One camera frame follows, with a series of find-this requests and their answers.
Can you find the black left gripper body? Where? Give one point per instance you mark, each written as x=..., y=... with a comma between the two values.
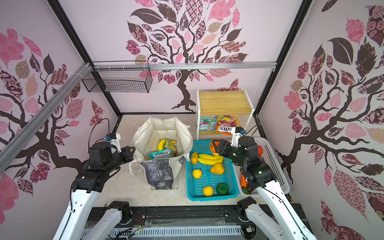
x=119, y=159

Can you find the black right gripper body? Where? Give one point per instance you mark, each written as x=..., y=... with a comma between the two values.
x=231, y=152

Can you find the yellow pear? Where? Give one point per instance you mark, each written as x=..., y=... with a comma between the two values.
x=218, y=169

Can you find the orange tangerine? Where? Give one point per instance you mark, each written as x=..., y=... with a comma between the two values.
x=213, y=147

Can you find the yellow banana bunch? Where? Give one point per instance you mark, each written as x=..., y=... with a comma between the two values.
x=162, y=144

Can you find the cream canvas grocery bag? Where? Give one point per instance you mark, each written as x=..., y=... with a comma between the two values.
x=161, y=174

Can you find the teal striped candy bag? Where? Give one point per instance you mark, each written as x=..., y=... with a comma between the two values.
x=161, y=154

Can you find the green candy bag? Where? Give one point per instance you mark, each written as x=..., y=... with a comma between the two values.
x=171, y=145

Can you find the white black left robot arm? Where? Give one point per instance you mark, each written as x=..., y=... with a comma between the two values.
x=84, y=192

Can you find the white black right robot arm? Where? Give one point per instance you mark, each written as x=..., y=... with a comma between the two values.
x=270, y=195

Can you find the orange Fox's candy bag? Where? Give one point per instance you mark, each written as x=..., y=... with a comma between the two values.
x=225, y=124

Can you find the lower teal candy bag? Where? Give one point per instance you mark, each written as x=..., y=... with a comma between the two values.
x=208, y=123

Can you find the red tomato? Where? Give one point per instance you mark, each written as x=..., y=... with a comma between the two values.
x=260, y=150

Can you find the white plastic basket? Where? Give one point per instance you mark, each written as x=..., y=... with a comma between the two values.
x=271, y=160

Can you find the lower orange carrot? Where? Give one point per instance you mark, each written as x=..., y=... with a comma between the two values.
x=243, y=181

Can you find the green cucumber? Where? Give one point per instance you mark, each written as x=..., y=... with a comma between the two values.
x=246, y=191

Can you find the yellow banana pair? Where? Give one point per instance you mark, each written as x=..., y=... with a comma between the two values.
x=210, y=159

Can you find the green avocado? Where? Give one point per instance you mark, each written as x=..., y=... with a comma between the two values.
x=222, y=189

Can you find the teal plastic basket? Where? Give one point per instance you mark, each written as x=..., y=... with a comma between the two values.
x=195, y=186

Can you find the white wood two-tier shelf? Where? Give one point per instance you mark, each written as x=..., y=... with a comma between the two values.
x=215, y=103

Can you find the wrinkled yellow mango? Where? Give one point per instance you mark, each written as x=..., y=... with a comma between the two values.
x=194, y=158

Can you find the small yellow lemon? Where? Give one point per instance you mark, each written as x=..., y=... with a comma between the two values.
x=197, y=173

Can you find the yellow lemon bottom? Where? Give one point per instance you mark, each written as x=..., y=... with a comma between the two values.
x=208, y=191

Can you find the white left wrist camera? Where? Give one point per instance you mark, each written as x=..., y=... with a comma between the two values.
x=114, y=140

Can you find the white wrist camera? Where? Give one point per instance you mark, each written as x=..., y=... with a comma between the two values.
x=114, y=140
x=237, y=133

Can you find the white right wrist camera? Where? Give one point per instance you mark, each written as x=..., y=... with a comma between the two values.
x=237, y=133

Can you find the black front rail base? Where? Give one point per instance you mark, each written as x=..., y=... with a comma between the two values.
x=182, y=222

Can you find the black wire wall basket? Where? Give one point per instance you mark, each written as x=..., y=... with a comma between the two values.
x=119, y=77

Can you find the silver aluminium rail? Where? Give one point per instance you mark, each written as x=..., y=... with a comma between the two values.
x=11, y=150

